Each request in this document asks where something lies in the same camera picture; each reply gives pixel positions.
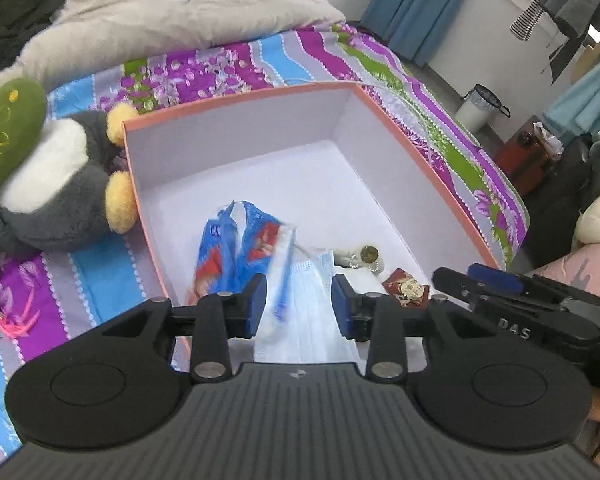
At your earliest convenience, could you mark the small white gold trinket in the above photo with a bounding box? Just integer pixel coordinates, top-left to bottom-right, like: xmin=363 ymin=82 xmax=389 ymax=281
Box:
xmin=332 ymin=242 xmax=386 ymax=275

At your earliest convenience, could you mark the blue face mask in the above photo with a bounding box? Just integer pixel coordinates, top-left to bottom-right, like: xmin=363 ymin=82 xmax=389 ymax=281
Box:
xmin=254 ymin=250 xmax=361 ymax=365

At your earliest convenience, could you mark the teal curtain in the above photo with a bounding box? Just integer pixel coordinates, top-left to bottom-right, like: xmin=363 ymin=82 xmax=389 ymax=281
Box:
xmin=360 ymin=0 xmax=478 ymax=66

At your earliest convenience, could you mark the red cartoon snack packet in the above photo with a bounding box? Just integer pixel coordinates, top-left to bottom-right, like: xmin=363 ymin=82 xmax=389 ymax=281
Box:
xmin=382 ymin=269 xmax=431 ymax=307

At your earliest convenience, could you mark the black cloth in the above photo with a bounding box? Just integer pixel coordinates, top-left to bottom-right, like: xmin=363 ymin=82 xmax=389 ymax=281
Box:
xmin=0 ymin=0 xmax=66 ymax=78

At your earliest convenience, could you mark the grey blanket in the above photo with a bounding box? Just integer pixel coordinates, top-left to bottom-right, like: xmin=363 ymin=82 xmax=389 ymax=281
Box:
xmin=0 ymin=0 xmax=346 ymax=98

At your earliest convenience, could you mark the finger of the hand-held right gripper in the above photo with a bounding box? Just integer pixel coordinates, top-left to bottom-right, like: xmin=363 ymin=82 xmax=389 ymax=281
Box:
xmin=431 ymin=266 xmax=501 ymax=311
xmin=467 ymin=262 xmax=525 ymax=295

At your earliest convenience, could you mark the floral striped bedsheet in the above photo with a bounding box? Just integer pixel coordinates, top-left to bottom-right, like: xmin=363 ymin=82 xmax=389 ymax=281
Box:
xmin=0 ymin=22 xmax=531 ymax=461

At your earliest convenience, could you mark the pink quilted cloth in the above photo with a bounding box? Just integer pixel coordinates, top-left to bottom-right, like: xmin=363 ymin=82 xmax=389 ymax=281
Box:
xmin=530 ymin=245 xmax=600 ymax=303

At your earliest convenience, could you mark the red box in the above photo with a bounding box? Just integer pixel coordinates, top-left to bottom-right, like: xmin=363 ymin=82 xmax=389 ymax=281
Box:
xmin=495 ymin=117 xmax=556 ymax=196

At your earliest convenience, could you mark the blue red snack bag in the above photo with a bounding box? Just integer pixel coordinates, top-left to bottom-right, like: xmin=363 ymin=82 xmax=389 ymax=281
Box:
xmin=192 ymin=200 xmax=298 ymax=311

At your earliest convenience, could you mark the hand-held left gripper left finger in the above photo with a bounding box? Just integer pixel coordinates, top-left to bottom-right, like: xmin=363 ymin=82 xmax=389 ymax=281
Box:
xmin=101 ymin=274 xmax=268 ymax=381

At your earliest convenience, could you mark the white plastic bag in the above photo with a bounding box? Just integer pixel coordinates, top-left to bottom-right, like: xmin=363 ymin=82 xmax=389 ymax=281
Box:
xmin=534 ymin=120 xmax=565 ymax=161

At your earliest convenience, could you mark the white cabinet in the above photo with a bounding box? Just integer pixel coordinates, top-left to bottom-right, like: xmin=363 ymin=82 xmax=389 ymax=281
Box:
xmin=427 ymin=0 xmax=566 ymax=111

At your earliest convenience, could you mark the green plush toy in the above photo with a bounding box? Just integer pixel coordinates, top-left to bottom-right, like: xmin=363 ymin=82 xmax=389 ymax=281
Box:
xmin=0 ymin=78 xmax=48 ymax=211

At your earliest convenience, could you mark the grey penguin plush toy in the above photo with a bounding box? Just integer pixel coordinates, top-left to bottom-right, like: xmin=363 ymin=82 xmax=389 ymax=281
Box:
xmin=0 ymin=105 xmax=141 ymax=253

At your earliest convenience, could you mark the pink cardboard box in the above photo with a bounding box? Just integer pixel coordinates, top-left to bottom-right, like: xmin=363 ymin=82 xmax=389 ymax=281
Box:
xmin=121 ymin=81 xmax=503 ymax=361

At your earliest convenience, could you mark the black white striped garment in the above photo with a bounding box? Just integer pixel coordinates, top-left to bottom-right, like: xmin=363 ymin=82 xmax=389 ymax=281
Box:
xmin=510 ymin=0 xmax=551 ymax=41

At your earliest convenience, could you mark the white trash bin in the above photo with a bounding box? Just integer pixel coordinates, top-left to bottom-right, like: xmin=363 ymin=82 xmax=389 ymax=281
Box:
xmin=455 ymin=84 xmax=511 ymax=133

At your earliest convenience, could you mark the dark grey clothes pile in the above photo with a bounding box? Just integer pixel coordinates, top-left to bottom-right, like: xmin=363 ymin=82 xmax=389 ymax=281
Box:
xmin=555 ymin=130 xmax=600 ymax=211

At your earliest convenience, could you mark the light blue hanging cloth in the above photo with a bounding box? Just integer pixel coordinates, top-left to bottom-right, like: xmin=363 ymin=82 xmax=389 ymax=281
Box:
xmin=542 ymin=37 xmax=600 ymax=136

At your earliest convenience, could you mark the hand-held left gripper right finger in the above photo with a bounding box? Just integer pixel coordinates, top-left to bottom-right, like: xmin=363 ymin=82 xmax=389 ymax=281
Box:
xmin=331 ymin=272 xmax=501 ymax=380

